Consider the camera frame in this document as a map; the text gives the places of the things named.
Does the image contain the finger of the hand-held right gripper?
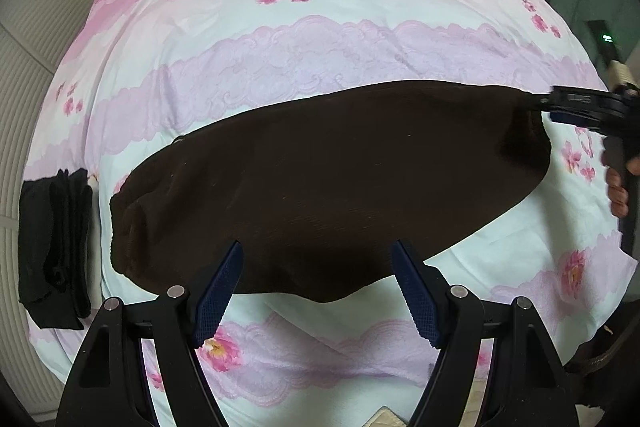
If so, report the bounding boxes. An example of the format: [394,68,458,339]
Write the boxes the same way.
[531,86,626,128]

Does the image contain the folded black clothes stack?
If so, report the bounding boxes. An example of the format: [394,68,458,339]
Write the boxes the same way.
[18,168,95,331]

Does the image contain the dark brown pants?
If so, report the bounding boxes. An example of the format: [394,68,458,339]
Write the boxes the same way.
[109,80,553,305]

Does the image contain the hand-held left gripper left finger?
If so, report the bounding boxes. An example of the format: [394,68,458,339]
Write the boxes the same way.
[56,240,245,427]

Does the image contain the person's right hand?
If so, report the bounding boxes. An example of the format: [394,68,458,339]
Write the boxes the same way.
[601,148,640,219]

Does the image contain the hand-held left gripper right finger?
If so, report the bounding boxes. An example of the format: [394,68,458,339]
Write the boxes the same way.
[391,239,586,427]

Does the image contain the pink floral bed sheet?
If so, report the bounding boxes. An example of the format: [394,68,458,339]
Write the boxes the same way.
[26,0,639,427]

